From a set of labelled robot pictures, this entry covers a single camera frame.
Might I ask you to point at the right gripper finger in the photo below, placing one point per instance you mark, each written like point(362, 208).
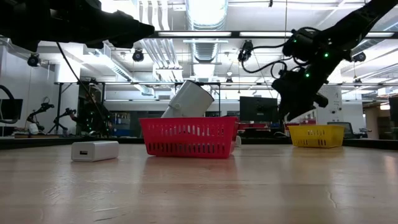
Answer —
point(295, 112)

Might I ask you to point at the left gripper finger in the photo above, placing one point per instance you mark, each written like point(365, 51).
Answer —
point(122, 43)
point(130, 26)

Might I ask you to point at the white rectangular USB charger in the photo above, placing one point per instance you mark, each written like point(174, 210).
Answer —
point(96, 151)

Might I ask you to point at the black background robot arm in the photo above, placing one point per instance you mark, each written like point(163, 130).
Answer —
point(43, 107)

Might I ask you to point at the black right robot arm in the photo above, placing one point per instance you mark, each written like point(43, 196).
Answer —
point(351, 25)

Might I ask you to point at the dark grey office chair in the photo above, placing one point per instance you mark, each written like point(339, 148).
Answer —
point(346, 129)

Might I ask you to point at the black ceiling spotlight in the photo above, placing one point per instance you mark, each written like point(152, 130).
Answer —
point(359, 57)
point(138, 56)
point(33, 60)

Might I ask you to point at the yellow plastic basket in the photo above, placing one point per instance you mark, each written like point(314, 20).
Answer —
point(317, 135)

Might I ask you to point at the white round pillar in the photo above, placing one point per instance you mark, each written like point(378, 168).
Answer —
point(335, 109)

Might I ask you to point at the black computer monitor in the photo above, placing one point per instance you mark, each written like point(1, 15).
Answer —
point(258, 109)
point(12, 110)
point(394, 110)

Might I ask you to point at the red plastic basket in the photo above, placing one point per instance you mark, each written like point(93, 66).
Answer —
point(186, 137)

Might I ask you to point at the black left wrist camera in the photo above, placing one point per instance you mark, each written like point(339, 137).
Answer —
point(91, 3)

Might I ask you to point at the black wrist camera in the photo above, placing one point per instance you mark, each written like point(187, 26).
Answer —
point(283, 81)
point(91, 3)

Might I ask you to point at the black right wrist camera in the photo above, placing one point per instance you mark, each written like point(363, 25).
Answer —
point(283, 81)

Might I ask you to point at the black overhead camera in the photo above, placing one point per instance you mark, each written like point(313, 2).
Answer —
point(245, 51)

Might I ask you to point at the silver round air duct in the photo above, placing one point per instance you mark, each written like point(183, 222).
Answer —
point(206, 12)

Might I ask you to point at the black overhead frame bar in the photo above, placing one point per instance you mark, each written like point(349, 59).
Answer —
point(235, 34)

